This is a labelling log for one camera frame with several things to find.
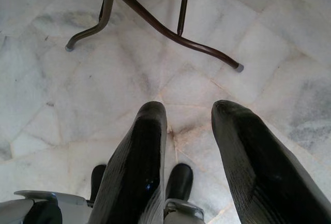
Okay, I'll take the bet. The brown metal table leg frame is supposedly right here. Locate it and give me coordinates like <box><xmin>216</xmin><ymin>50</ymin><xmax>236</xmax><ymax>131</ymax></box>
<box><xmin>65</xmin><ymin>0</ymin><xmax>244</xmax><ymax>72</ymax></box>

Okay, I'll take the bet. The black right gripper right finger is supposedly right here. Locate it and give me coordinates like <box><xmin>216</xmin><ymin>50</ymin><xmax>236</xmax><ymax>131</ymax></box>
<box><xmin>211</xmin><ymin>99</ymin><xmax>331</xmax><ymax>224</ymax></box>

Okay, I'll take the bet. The black robot right foot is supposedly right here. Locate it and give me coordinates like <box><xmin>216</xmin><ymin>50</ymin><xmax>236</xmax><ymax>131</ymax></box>
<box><xmin>165</xmin><ymin>163</ymin><xmax>194</xmax><ymax>202</ymax></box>

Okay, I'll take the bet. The silver grey robot leg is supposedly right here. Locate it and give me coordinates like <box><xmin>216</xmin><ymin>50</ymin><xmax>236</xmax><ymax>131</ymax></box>
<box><xmin>0</xmin><ymin>190</ymin><xmax>94</xmax><ymax>224</ymax></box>
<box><xmin>163</xmin><ymin>198</ymin><xmax>204</xmax><ymax>224</ymax></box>

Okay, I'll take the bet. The thin dark metal table brace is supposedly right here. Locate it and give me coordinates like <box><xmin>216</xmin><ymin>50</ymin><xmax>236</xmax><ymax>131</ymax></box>
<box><xmin>177</xmin><ymin>0</ymin><xmax>195</xmax><ymax>35</ymax></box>

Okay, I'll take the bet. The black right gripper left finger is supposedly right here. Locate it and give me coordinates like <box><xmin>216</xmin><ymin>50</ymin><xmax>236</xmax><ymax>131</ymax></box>
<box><xmin>87</xmin><ymin>101</ymin><xmax>168</xmax><ymax>224</ymax></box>

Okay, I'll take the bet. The black robot foot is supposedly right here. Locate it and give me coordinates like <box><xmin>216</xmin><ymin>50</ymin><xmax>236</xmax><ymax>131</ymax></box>
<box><xmin>89</xmin><ymin>164</ymin><xmax>107</xmax><ymax>203</ymax></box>
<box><xmin>165</xmin><ymin>163</ymin><xmax>194</xmax><ymax>202</ymax></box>

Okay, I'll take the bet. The silver grey robot right leg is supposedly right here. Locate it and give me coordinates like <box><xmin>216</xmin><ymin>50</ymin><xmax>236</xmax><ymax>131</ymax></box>
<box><xmin>163</xmin><ymin>198</ymin><xmax>204</xmax><ymax>224</ymax></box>

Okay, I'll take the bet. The silver grey robot left leg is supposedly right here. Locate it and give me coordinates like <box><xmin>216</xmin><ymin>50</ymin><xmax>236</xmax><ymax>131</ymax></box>
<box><xmin>0</xmin><ymin>190</ymin><xmax>94</xmax><ymax>224</ymax></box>

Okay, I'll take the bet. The black robot left foot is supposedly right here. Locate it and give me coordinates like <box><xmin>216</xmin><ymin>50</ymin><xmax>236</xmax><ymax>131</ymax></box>
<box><xmin>89</xmin><ymin>164</ymin><xmax>107</xmax><ymax>203</ymax></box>

